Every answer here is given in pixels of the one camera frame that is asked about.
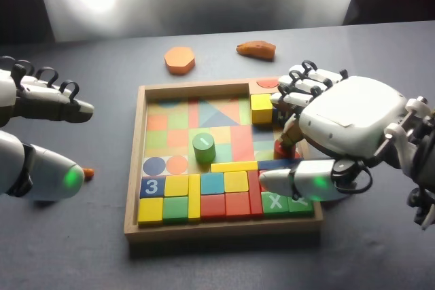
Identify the long yellow wooden bar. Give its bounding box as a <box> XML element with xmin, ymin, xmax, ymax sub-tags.
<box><xmin>188</xmin><ymin>173</ymin><xmax>201</xmax><ymax>224</ymax></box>

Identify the grey table cloth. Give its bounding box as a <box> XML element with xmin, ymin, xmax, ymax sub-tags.
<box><xmin>0</xmin><ymin>20</ymin><xmax>435</xmax><ymax>290</ymax></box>

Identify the yellow wooden cube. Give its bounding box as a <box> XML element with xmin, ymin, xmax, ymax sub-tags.
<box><xmin>250</xmin><ymin>93</ymin><xmax>275</xmax><ymax>125</ymax></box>

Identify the red two-hole block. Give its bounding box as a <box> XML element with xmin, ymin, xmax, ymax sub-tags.
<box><xmin>273</xmin><ymin>138</ymin><xmax>302</xmax><ymax>161</ymax></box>

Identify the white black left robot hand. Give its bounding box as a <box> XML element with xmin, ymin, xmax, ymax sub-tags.
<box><xmin>0</xmin><ymin>55</ymin><xmax>95</xmax><ymax>202</ymax></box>

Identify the flat yellow wooden bar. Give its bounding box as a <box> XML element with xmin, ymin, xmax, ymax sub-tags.
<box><xmin>210</xmin><ymin>160</ymin><xmax>259</xmax><ymax>173</ymax></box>

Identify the green wooden cylinder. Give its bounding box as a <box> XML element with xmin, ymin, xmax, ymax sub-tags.
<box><xmin>192</xmin><ymin>132</ymin><xmax>217</xmax><ymax>164</ymax></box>

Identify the orange hexagonal block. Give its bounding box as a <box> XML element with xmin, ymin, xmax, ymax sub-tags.
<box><xmin>163</xmin><ymin>46</ymin><xmax>196</xmax><ymax>76</ymax></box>

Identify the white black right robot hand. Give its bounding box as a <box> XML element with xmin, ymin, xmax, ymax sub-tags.
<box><xmin>258</xmin><ymin>60</ymin><xmax>409</xmax><ymax>202</ymax></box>

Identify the flat blue wooden bar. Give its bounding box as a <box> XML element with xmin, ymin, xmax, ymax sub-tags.
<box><xmin>257</xmin><ymin>158</ymin><xmax>302</xmax><ymax>170</ymax></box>

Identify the orange-brown toy bread piece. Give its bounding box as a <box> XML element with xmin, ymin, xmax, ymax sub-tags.
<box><xmin>236</xmin><ymin>40</ymin><xmax>277</xmax><ymax>62</ymax></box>

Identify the wooden puzzle tray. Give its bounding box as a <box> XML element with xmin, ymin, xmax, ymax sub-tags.
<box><xmin>124</xmin><ymin>77</ymin><xmax>324</xmax><ymax>244</ymax></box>

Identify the long red wooden bar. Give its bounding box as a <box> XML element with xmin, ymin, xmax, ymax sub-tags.
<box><xmin>247</xmin><ymin>170</ymin><xmax>264</xmax><ymax>219</ymax></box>

